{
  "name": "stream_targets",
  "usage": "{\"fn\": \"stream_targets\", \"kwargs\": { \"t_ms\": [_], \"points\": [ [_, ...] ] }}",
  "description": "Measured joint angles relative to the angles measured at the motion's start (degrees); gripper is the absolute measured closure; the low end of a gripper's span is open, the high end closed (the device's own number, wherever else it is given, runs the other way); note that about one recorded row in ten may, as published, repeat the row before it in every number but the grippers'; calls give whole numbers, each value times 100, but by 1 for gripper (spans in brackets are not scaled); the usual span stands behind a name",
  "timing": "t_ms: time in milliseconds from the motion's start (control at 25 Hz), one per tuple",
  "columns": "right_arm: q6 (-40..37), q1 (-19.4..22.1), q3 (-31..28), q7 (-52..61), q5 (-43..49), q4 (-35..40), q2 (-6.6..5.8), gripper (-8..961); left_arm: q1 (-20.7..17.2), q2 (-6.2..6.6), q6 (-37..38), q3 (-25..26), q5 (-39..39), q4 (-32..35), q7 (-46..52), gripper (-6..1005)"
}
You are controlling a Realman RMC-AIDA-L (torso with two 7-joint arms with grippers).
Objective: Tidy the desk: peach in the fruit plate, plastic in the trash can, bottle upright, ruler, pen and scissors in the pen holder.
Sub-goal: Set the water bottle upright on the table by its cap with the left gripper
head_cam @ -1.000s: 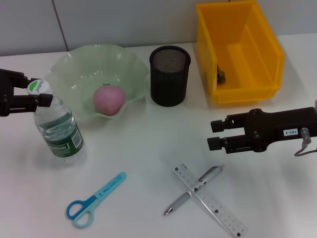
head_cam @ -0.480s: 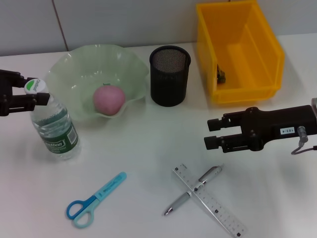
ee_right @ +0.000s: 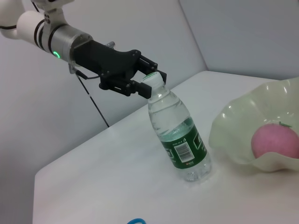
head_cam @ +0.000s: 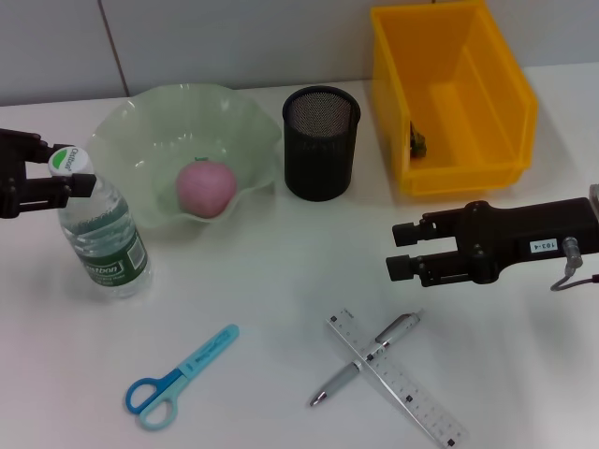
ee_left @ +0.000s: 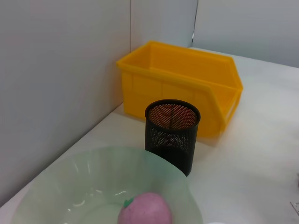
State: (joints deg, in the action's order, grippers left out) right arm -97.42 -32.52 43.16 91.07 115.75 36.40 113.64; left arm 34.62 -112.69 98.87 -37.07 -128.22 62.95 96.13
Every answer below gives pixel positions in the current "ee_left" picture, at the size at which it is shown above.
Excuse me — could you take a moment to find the black mesh pen cup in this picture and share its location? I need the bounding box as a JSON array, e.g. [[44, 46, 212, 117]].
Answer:
[[144, 99, 201, 177]]

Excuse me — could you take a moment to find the clear plastic ruler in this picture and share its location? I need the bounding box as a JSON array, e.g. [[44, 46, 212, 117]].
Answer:
[[289, 200, 299, 216]]

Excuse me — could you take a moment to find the yellow plastic bin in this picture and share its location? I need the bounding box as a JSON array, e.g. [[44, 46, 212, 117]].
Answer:
[[116, 40, 243, 139]]

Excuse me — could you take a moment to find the pink peach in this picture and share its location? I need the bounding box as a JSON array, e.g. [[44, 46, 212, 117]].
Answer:
[[117, 191, 175, 224]]

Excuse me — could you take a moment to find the green glass fruit plate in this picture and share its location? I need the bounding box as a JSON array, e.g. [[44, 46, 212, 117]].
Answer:
[[10, 146, 204, 224]]

